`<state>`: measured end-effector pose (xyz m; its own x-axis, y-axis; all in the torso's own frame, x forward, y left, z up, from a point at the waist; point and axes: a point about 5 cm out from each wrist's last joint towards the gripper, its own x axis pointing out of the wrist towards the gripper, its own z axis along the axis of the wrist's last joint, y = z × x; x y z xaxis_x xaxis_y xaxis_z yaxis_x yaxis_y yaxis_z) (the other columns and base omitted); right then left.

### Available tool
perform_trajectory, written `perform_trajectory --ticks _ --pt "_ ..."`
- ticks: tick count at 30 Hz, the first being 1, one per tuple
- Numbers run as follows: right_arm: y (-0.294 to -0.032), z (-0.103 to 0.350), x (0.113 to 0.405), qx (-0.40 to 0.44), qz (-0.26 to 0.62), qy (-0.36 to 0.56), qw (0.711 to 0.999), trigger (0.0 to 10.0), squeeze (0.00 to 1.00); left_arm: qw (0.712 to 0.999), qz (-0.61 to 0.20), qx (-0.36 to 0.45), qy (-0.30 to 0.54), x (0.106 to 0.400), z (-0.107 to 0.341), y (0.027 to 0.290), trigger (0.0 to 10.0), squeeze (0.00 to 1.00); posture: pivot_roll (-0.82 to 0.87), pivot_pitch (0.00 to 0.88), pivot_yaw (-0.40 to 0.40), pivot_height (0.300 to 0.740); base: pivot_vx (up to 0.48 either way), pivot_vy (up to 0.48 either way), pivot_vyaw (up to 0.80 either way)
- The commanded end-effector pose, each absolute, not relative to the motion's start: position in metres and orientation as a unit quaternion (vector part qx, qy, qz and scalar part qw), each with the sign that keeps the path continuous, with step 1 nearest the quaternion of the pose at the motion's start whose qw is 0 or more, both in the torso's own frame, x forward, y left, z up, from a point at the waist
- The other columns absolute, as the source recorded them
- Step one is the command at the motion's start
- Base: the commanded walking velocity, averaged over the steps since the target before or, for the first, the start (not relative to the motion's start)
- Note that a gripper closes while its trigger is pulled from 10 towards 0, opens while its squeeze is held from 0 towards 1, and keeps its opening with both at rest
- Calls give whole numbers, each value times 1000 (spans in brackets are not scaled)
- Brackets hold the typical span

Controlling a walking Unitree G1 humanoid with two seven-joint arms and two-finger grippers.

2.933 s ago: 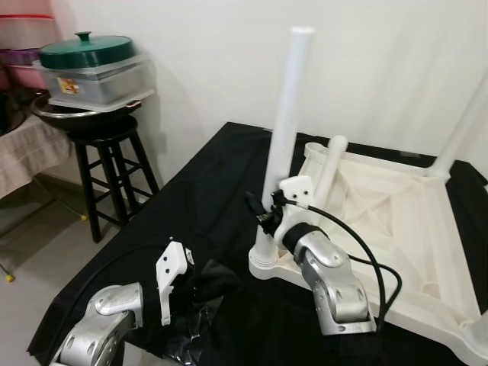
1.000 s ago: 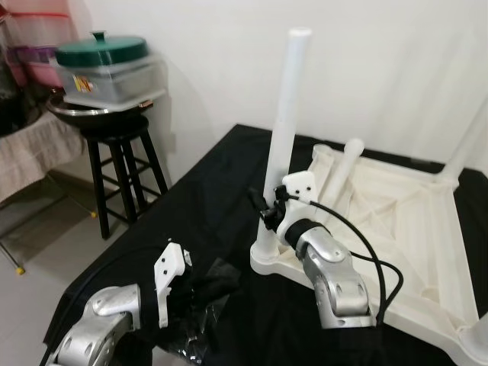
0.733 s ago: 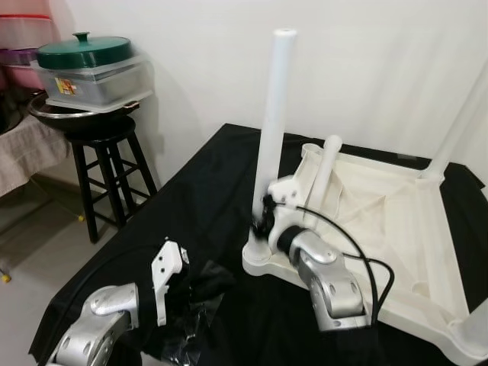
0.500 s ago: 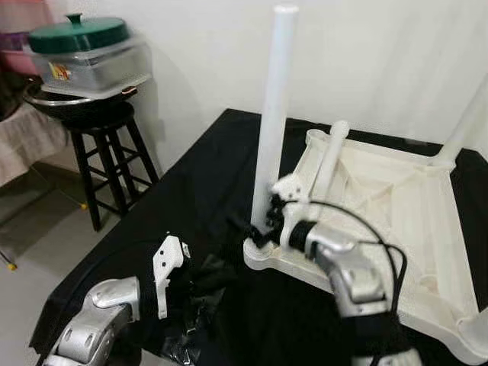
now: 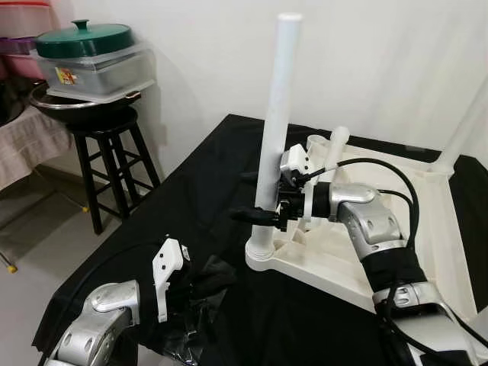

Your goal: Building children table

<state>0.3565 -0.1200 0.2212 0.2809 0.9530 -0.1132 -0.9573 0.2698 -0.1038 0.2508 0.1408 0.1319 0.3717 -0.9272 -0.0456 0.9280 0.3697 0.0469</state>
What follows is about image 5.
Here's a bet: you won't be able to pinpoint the green lid clear container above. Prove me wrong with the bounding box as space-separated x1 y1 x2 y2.
34 19 158 105

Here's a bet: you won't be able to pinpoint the clear plastic tape patch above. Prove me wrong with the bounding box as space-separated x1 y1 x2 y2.
162 326 208 361

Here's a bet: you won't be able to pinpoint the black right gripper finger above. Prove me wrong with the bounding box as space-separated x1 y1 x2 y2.
230 207 280 226

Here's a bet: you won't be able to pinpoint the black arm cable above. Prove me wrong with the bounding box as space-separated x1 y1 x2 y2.
309 157 488 361
38 239 166 361

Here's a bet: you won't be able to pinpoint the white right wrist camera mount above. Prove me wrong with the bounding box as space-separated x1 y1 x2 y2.
279 143 318 231

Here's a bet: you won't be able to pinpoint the thin metal leg yellow cap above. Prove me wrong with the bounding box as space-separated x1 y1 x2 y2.
0 206 21 275

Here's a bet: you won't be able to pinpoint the white bucket red band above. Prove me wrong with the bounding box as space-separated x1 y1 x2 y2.
0 0 56 39

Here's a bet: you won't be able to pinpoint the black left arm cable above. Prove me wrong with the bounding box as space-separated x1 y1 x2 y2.
38 239 166 361

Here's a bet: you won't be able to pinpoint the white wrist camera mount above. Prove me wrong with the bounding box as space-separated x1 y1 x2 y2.
152 237 191 323
279 143 318 231

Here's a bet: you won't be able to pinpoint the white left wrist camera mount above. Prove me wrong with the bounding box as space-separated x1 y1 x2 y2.
152 237 191 323

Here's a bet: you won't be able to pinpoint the white plastic children table top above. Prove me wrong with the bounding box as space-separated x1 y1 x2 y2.
244 133 471 319

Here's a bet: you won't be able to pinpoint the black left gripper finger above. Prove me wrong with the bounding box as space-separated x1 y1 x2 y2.
191 256 238 297

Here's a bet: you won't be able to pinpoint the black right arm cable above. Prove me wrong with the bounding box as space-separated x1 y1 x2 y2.
309 157 488 361

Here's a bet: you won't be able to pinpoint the black tablecloth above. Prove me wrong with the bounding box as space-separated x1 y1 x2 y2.
34 114 488 366

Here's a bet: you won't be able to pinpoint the pink plastic tubs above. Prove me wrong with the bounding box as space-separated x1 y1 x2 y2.
0 38 40 81

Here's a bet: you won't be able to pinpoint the beige table cloth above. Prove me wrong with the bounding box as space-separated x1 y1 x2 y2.
0 105 79 193

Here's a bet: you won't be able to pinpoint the black stool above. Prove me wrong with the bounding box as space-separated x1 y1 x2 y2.
71 111 162 237

